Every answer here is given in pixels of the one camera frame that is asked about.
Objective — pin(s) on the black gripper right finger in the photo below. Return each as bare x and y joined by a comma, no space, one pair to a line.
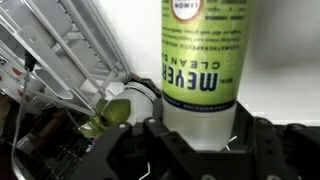
283,153

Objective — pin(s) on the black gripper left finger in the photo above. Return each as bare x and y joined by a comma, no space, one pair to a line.
133,156

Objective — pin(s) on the grey dish rack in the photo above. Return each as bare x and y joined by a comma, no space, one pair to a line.
50,50

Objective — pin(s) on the white red printed dish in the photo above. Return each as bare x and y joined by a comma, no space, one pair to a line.
10,83

